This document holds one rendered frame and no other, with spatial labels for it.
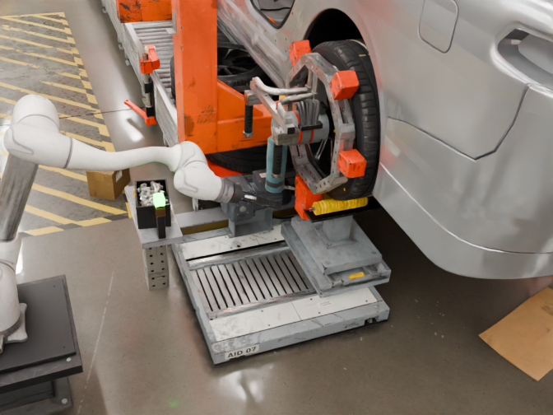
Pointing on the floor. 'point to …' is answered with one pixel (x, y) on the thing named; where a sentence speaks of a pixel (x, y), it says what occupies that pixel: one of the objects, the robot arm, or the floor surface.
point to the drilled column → (155, 267)
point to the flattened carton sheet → (527, 335)
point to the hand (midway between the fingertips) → (273, 204)
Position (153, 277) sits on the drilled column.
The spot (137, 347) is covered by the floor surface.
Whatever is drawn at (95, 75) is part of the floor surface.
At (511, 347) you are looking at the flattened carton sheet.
